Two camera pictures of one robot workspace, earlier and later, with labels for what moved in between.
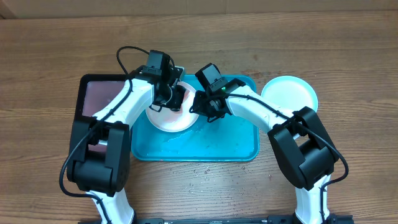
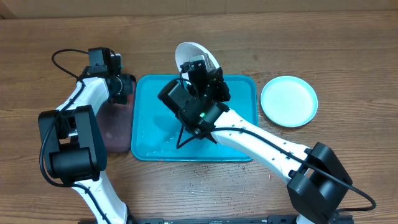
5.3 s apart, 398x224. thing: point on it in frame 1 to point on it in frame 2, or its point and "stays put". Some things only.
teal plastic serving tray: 231,138 stays put
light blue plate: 291,93 stays put
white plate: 169,121 to 184,51
